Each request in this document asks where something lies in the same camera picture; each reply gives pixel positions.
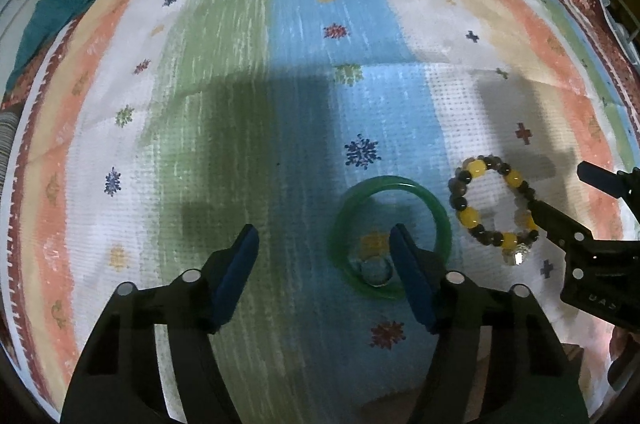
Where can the person's right hand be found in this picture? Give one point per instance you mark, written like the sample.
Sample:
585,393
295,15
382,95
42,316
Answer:
622,354

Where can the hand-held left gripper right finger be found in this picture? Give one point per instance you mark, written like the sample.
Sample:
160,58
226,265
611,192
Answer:
412,284

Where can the striped pastel mat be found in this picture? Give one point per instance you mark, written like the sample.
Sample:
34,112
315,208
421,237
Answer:
325,53

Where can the grey striped pillow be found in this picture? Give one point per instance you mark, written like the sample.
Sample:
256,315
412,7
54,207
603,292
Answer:
6,138

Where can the green jade bangle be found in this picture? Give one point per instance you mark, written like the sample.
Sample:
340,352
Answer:
390,183

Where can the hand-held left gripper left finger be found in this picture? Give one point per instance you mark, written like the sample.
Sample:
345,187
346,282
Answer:
235,274

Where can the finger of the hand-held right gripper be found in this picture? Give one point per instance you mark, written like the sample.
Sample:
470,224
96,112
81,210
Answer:
555,221
600,179

